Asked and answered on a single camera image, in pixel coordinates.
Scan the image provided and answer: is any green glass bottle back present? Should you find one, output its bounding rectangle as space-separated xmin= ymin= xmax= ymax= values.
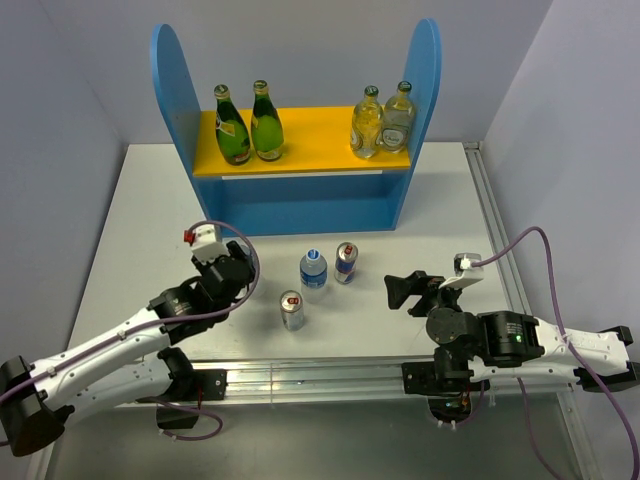
xmin=214 ymin=84 xmax=251 ymax=166

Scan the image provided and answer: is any green glass bottle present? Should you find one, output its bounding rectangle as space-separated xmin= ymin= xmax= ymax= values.
xmin=251 ymin=80 xmax=284 ymax=162
xmin=214 ymin=84 xmax=251 ymax=166

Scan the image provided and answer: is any green glass bottle front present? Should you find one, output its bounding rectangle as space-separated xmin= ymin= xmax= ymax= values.
xmin=251 ymin=80 xmax=284 ymax=162

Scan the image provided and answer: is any water bottle blue label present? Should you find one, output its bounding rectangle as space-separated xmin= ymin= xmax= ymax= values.
xmin=299 ymin=249 xmax=328 ymax=303
xmin=242 ymin=245 xmax=266 ymax=300

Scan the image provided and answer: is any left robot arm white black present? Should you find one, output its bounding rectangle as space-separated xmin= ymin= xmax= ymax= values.
xmin=1 ymin=239 xmax=260 ymax=457

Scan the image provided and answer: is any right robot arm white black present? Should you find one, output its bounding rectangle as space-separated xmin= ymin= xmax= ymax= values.
xmin=384 ymin=268 xmax=639 ymax=396

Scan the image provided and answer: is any blue and yellow wooden shelf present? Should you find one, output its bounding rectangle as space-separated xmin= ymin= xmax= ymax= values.
xmin=150 ymin=18 xmax=442 ymax=236

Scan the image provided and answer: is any red bull can back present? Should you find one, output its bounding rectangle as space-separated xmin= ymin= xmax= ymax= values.
xmin=334 ymin=242 xmax=358 ymax=284

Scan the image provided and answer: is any silver can front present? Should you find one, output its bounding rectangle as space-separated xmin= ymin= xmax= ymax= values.
xmin=280 ymin=290 xmax=304 ymax=331

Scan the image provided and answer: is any clear drink glass bottle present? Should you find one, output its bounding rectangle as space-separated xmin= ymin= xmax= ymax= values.
xmin=380 ymin=80 xmax=415 ymax=153

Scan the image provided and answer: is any yellow drink glass bottle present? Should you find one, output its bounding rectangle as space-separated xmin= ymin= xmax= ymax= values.
xmin=350 ymin=85 xmax=383 ymax=159

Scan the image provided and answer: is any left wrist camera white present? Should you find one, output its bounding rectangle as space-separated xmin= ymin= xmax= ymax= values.
xmin=183 ymin=224 xmax=228 ymax=264

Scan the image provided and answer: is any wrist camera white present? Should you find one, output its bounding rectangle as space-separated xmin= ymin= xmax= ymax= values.
xmin=439 ymin=253 xmax=484 ymax=290
xmin=183 ymin=224 xmax=228 ymax=264

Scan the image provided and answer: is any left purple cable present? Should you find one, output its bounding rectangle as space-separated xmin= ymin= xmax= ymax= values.
xmin=0 ymin=220 xmax=261 ymax=406

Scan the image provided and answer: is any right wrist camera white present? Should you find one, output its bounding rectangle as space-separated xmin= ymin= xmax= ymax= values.
xmin=439 ymin=253 xmax=484 ymax=290

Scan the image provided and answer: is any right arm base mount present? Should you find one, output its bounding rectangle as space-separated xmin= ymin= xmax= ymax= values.
xmin=401 ymin=361 xmax=490 ymax=431

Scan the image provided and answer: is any aluminium rail frame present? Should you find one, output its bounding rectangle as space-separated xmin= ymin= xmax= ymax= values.
xmin=24 ymin=142 xmax=596 ymax=480

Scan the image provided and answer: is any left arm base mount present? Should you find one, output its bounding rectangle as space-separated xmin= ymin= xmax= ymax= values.
xmin=156 ymin=369 xmax=227 ymax=431

